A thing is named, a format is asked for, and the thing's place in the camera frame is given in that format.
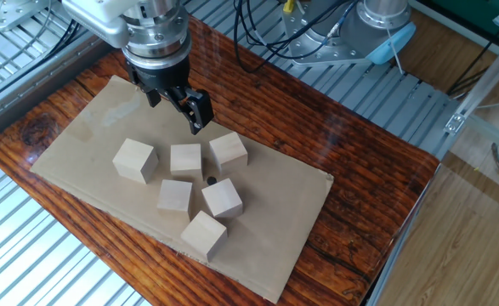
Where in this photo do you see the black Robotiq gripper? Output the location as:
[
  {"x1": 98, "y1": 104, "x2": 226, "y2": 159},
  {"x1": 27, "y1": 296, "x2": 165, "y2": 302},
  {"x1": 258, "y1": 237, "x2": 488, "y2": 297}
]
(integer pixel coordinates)
[{"x1": 124, "y1": 54, "x2": 215, "y2": 136}]

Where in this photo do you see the light wooden cube block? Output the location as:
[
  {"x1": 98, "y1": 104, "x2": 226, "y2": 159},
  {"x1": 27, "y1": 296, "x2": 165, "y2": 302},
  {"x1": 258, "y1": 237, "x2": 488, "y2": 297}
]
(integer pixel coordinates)
[
  {"x1": 111, "y1": 137, "x2": 160, "y2": 185},
  {"x1": 156, "y1": 178, "x2": 194, "y2": 222},
  {"x1": 169, "y1": 143, "x2": 204, "y2": 181},
  {"x1": 201, "y1": 177, "x2": 245, "y2": 219},
  {"x1": 179, "y1": 210, "x2": 229, "y2": 264},
  {"x1": 208, "y1": 131, "x2": 249, "y2": 176}
]

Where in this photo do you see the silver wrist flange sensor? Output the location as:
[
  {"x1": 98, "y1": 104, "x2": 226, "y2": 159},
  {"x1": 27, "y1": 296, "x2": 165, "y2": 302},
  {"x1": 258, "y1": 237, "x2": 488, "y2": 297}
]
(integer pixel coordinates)
[{"x1": 121, "y1": 0, "x2": 193, "y2": 71}]

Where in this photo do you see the brown cardboard sheet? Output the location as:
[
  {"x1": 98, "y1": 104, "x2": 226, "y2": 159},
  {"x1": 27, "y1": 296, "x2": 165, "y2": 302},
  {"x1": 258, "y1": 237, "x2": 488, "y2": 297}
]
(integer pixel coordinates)
[{"x1": 31, "y1": 75, "x2": 335, "y2": 305}]

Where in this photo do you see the silver mounting plate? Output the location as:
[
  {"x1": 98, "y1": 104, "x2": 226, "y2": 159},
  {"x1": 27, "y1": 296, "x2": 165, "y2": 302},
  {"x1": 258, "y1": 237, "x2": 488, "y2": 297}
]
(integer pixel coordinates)
[{"x1": 0, "y1": 0, "x2": 51, "y2": 33}]

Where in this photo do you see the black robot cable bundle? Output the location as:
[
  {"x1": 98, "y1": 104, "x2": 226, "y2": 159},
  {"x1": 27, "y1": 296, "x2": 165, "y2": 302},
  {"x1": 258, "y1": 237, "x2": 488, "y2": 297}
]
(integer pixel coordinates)
[{"x1": 233, "y1": 0, "x2": 354, "y2": 74}]

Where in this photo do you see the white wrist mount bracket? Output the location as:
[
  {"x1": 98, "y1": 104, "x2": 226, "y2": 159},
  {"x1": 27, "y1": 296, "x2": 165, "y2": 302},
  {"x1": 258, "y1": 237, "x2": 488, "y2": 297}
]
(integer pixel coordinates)
[{"x1": 60, "y1": 0, "x2": 148, "y2": 49}]

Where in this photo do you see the black cable pair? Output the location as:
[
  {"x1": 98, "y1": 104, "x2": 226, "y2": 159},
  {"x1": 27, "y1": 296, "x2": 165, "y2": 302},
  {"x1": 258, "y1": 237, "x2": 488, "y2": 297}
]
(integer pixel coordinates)
[{"x1": 0, "y1": 19, "x2": 84, "y2": 110}]

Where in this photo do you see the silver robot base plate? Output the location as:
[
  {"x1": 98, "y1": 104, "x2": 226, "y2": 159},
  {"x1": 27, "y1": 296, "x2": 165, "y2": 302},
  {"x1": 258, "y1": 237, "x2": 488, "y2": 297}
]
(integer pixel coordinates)
[{"x1": 281, "y1": 0, "x2": 388, "y2": 67}]

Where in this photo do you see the grey cable with metal connector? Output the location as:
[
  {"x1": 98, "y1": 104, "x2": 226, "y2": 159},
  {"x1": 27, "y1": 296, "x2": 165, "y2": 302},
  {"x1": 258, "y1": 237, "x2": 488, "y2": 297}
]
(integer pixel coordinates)
[{"x1": 325, "y1": 0, "x2": 360, "y2": 48}]

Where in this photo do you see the white cable tie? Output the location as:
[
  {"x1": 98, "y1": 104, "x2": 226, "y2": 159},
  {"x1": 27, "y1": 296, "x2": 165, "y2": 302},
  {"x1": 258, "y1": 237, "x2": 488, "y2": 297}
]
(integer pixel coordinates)
[{"x1": 385, "y1": 27, "x2": 405, "y2": 77}]

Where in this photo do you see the thin black cable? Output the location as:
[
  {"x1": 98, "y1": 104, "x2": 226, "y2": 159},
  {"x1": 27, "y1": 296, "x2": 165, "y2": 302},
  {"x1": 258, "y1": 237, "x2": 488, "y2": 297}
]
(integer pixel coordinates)
[{"x1": 446, "y1": 3, "x2": 499, "y2": 97}]

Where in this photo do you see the aluminium frame post with bracket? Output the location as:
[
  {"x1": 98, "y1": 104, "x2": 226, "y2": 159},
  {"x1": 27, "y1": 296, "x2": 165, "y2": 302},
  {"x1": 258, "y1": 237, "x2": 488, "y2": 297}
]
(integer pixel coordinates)
[{"x1": 444, "y1": 28, "x2": 499, "y2": 136}]

